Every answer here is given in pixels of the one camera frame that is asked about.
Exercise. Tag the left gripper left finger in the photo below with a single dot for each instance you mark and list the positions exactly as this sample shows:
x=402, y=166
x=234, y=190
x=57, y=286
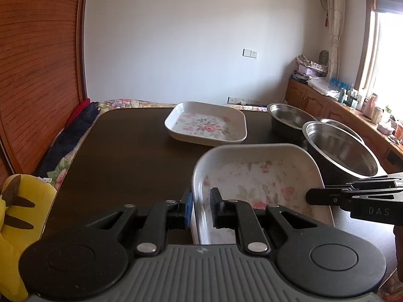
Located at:
x=133, y=230

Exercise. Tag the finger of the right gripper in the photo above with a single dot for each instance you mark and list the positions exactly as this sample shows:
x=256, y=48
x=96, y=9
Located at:
x=383, y=182
x=336, y=196

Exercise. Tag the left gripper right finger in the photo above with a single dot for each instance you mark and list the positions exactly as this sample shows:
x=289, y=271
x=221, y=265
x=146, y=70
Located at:
x=257, y=231

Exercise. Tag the large steel bowl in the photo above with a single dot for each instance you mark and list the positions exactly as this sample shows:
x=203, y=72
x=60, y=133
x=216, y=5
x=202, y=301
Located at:
x=340, y=156

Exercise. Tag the floral white square plate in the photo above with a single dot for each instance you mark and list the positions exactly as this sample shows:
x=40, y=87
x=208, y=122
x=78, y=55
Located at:
x=260, y=174
x=206, y=124

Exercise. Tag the wooden side cabinet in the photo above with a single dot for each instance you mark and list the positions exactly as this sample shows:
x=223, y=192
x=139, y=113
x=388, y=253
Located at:
x=306, y=98

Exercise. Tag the pink bottle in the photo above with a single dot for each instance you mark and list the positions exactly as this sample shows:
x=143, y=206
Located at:
x=369, y=107

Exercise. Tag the blue toiletry boxes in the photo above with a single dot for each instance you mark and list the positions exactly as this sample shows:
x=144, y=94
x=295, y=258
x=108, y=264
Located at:
x=339, y=84

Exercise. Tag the red and navy folded bedding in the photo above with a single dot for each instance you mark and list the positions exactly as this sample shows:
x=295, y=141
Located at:
x=76, y=126

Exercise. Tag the yellow plush toy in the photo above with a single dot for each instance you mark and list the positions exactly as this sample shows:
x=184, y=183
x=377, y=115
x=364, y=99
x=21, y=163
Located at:
x=26, y=202

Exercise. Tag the stack of papers and boxes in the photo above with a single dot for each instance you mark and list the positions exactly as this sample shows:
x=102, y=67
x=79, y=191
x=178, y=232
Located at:
x=306, y=69

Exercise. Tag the beige patterned curtain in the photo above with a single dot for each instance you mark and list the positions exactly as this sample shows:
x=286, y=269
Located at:
x=336, y=18

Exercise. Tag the wooden louvered wardrobe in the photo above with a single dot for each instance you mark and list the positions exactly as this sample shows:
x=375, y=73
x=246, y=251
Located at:
x=42, y=77

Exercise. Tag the white wall outlet strip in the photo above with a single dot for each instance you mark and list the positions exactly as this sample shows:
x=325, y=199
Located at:
x=243, y=101

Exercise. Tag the white wall switch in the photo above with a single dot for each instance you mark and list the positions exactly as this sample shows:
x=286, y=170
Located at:
x=249, y=53

